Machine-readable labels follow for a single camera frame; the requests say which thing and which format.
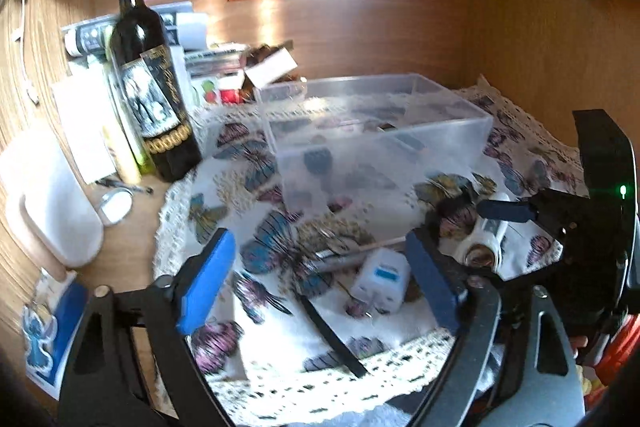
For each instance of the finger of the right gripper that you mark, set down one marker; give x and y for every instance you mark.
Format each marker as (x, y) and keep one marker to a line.
(501, 210)

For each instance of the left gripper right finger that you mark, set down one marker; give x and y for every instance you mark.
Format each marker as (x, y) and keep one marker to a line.
(499, 372)

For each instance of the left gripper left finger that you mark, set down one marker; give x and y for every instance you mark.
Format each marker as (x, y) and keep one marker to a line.
(103, 382)

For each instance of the white blue power adapter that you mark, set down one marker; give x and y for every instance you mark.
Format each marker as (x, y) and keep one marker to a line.
(383, 280)

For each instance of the silver metal flashlight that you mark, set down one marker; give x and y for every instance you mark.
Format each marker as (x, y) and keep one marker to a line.
(337, 262)

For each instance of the white handheld massager device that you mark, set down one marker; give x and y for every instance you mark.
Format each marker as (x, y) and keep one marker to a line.
(481, 249)

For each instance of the person right hand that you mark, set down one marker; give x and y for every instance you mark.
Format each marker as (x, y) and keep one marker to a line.
(579, 345)

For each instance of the blue cartoon sticker card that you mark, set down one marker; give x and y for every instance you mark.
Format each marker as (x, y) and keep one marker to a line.
(49, 324)

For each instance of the small round mirror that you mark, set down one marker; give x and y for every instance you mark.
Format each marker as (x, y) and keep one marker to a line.
(115, 206)

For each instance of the clear plastic storage box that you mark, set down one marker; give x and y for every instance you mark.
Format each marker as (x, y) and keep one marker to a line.
(360, 145)

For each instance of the butterfly print lace tablecloth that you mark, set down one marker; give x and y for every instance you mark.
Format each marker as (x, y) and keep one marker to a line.
(282, 347)

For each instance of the open box of gold items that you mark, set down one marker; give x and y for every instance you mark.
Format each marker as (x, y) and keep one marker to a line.
(264, 65)

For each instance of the stack of books and magazines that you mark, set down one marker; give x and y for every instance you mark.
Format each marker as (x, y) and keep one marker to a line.
(181, 29)

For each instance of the dark wine bottle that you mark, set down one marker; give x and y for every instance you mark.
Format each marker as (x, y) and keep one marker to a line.
(146, 75)

